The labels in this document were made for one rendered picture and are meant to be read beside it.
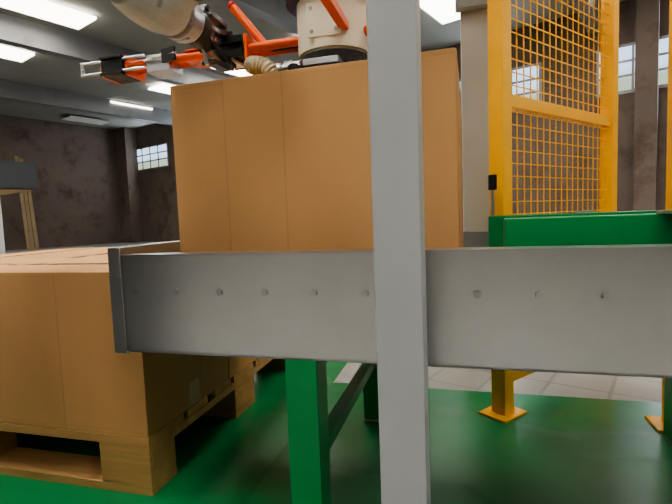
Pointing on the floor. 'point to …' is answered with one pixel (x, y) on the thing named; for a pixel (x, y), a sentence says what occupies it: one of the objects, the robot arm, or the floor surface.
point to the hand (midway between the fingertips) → (233, 53)
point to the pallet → (230, 405)
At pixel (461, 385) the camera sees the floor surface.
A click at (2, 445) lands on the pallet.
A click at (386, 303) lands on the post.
